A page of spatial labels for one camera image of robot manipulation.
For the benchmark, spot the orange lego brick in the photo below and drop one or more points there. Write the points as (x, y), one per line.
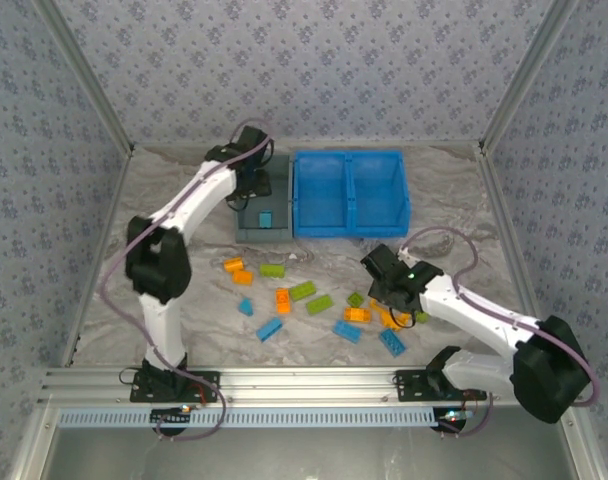
(282, 301)
(357, 315)
(233, 264)
(243, 277)

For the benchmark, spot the blue sloped lego brick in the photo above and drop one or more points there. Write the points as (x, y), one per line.
(246, 306)

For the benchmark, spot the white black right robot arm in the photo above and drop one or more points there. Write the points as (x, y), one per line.
(484, 320)

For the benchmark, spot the small green lego brick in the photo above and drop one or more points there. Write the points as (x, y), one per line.
(355, 299)
(422, 316)

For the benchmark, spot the grey plastic bin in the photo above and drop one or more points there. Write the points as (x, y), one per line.
(280, 200)

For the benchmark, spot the small black electronics board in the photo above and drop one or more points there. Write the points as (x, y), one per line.
(170, 419)
(454, 419)

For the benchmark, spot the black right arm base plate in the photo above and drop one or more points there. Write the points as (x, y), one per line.
(409, 387)

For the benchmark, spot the aluminium front rail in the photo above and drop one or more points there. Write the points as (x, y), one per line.
(304, 385)

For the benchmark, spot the aluminium side rail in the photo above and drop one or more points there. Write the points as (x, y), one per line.
(115, 200)
(490, 170)

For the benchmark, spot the aluminium frame post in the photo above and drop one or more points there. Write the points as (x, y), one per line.
(84, 75)
(529, 75)

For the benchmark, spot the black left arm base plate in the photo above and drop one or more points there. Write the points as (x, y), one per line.
(204, 387)

